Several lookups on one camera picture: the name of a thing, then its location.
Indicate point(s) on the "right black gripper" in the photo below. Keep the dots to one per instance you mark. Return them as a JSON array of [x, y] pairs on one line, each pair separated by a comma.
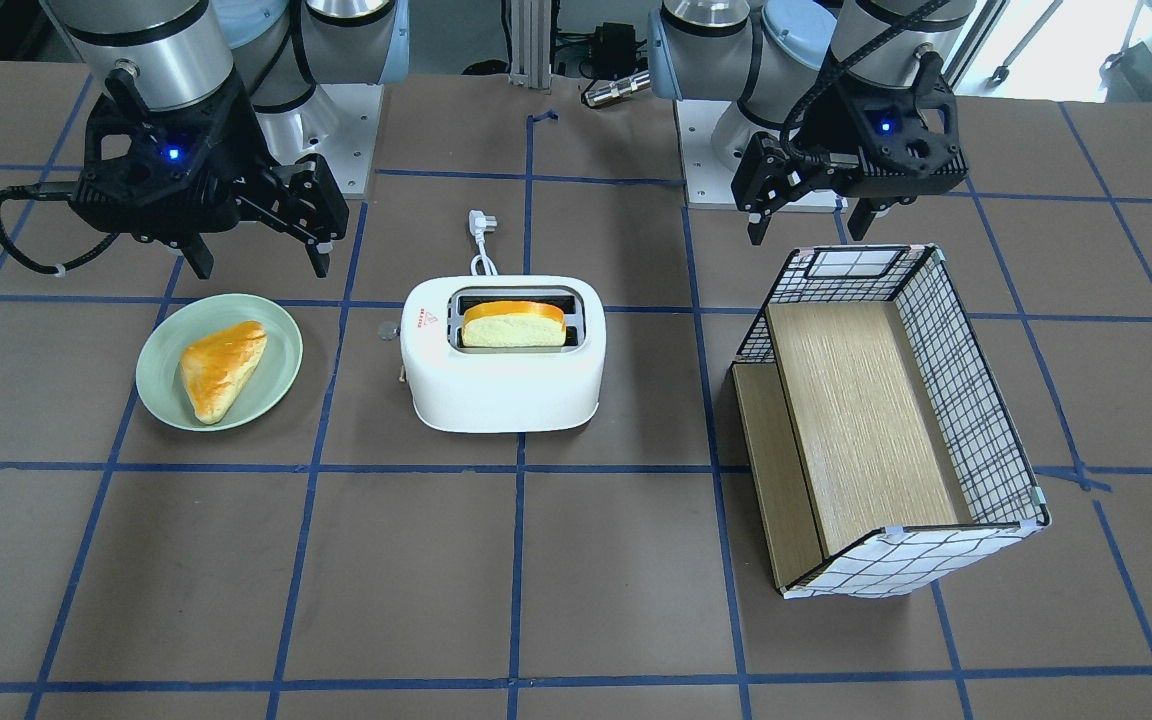
[[239, 137]]

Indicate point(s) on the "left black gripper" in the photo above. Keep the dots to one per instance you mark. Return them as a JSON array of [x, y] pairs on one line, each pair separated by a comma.
[[829, 139]]

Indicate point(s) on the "white toaster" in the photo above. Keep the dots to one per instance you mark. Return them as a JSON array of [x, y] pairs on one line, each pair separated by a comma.
[[463, 388]]

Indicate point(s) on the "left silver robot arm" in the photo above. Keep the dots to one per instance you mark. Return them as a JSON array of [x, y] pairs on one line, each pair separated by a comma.
[[767, 57]]

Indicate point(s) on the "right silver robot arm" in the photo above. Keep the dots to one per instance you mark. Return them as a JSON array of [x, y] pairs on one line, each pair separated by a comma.
[[181, 51]]

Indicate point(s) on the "bread slice in toaster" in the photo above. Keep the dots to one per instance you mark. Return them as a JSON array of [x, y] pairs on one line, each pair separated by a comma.
[[513, 324]]

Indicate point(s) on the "triangular golden bread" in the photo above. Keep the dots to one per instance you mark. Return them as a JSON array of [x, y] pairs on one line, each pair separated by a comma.
[[215, 369]]

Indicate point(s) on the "green plate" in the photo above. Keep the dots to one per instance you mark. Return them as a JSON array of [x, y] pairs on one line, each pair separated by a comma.
[[157, 370]]

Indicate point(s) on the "checkered fabric box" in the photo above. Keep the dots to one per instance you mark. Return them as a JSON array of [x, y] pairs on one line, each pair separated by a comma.
[[882, 451]]

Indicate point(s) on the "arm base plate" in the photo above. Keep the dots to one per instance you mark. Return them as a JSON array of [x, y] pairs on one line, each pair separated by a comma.
[[711, 138], [338, 122]]

